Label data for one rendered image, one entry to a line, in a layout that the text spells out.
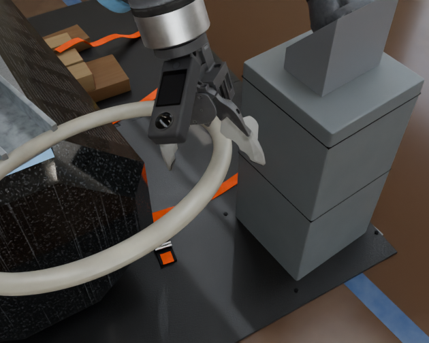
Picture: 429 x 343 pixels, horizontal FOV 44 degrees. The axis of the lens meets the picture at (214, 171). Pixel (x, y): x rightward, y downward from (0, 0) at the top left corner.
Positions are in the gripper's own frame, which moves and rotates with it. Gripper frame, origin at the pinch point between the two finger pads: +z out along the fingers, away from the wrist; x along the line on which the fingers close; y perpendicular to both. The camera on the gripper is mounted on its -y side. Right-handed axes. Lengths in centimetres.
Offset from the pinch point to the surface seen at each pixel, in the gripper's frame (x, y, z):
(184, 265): 67, 77, 100
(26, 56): 96, 81, 5
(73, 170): 64, 42, 27
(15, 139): 48.0, 13.9, -0.6
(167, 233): 2.5, -13.3, 0.1
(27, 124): 48, 19, -1
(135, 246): 5.6, -16.5, -0.6
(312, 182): 7, 74, 58
